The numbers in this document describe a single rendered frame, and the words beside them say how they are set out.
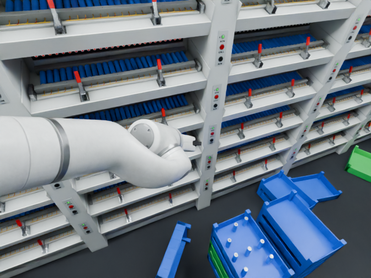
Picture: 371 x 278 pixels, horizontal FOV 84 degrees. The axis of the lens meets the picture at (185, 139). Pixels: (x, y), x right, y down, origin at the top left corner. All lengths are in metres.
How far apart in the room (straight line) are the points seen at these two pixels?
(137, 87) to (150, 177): 0.45
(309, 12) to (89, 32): 0.81
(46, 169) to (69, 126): 0.06
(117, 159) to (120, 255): 1.13
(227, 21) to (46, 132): 0.67
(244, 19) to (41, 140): 0.74
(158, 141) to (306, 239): 0.95
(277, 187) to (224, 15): 1.22
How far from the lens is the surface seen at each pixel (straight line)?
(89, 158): 0.32
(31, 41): 0.70
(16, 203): 1.12
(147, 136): 0.45
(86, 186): 1.03
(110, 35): 0.69
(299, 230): 1.23
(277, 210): 1.25
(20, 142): 0.28
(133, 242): 1.46
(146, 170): 0.39
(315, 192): 1.87
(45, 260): 1.57
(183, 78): 0.83
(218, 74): 0.86
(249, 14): 0.88
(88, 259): 1.51
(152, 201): 1.35
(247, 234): 1.13
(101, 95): 0.77
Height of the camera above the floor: 1.32
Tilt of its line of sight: 41 degrees down
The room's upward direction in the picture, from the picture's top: straight up
